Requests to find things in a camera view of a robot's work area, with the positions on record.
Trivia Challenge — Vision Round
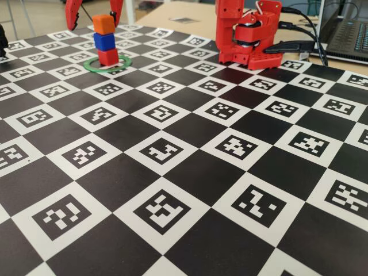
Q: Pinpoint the green flat ring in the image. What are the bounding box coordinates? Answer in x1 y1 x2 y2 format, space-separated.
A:
83 55 133 73

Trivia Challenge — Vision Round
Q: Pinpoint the black stand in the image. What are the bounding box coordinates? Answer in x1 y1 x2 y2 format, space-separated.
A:
0 24 9 57

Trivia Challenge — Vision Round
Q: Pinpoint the black cable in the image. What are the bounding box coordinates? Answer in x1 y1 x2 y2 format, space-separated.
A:
279 21 317 41
280 7 328 66
263 40 328 56

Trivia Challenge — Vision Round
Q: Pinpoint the red robot arm base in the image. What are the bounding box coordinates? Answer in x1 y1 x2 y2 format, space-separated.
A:
218 50 284 71

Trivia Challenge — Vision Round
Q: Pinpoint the white table leg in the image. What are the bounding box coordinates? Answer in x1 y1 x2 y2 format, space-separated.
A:
125 0 136 25

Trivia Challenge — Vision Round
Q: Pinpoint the blue cube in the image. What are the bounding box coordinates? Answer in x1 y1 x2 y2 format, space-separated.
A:
93 32 116 52

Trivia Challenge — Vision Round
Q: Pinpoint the red cube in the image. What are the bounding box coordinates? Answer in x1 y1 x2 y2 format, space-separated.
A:
97 48 119 66

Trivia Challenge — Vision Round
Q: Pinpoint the orange cube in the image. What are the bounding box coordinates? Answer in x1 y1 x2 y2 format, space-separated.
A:
91 14 116 35

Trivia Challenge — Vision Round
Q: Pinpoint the dark laptop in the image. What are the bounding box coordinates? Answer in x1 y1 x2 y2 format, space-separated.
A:
317 0 368 66

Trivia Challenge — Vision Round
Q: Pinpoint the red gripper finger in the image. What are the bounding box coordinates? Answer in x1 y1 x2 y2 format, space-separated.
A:
64 0 85 32
109 0 125 28

